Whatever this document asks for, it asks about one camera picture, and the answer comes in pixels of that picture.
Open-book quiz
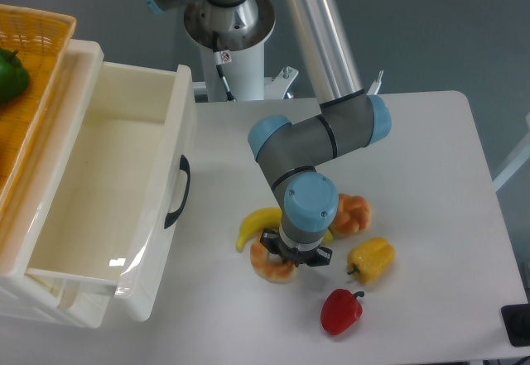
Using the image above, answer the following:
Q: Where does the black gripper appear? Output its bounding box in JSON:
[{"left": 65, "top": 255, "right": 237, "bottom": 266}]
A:
[{"left": 259, "top": 228, "right": 333, "bottom": 267}]

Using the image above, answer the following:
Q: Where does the glazed ring donut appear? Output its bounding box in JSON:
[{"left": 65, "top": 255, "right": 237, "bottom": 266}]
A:
[{"left": 250, "top": 236, "right": 297, "bottom": 284}]

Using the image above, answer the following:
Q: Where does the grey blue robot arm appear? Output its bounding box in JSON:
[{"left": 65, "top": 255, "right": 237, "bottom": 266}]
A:
[{"left": 145, "top": 0, "right": 392, "bottom": 267}]

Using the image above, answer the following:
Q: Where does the yellow banana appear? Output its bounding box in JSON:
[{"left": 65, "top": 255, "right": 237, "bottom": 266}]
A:
[{"left": 235, "top": 206, "right": 335, "bottom": 253}]

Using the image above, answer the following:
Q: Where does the braided bread bun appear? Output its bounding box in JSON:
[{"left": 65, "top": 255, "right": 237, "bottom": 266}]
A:
[{"left": 330, "top": 193, "right": 372, "bottom": 239}]

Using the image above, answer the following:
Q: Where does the yellow bell pepper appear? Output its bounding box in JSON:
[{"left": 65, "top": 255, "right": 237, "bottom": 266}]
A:
[{"left": 347, "top": 238, "right": 396, "bottom": 285}]

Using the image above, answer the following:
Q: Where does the red bell pepper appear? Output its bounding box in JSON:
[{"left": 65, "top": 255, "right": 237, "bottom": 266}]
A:
[{"left": 320, "top": 289, "right": 365, "bottom": 336}]

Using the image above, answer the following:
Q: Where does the white plastic drawer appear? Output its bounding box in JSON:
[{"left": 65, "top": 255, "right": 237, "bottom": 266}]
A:
[{"left": 28, "top": 63, "right": 196, "bottom": 321}]

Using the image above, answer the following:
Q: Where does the black device at edge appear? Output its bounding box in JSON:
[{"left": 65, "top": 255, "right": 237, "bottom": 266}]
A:
[{"left": 501, "top": 303, "right": 530, "bottom": 347}]

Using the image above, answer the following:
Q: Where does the green bell pepper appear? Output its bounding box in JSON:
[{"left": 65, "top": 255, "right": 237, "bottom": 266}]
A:
[{"left": 0, "top": 48, "right": 30, "bottom": 104}]

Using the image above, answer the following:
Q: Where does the orange woven basket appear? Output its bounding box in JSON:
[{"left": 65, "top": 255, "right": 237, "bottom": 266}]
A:
[{"left": 1, "top": 4, "right": 76, "bottom": 209}]

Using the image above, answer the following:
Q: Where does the black drawer handle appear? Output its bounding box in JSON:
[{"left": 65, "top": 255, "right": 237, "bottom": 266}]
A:
[{"left": 163, "top": 155, "right": 191, "bottom": 229}]

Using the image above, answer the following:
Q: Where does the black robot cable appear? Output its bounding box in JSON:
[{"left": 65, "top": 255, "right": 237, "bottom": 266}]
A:
[{"left": 211, "top": 31, "right": 237, "bottom": 102}]

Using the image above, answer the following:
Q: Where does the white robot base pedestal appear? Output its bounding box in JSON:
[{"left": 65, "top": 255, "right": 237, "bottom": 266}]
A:
[{"left": 184, "top": 0, "right": 299, "bottom": 102}]

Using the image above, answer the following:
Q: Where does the white frame bar right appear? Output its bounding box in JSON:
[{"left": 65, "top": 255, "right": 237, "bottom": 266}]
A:
[{"left": 492, "top": 111, "right": 530, "bottom": 192}]

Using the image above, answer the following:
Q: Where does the white drawer cabinet frame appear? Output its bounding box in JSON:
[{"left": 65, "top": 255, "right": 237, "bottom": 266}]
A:
[{"left": 1, "top": 40, "right": 107, "bottom": 328}]

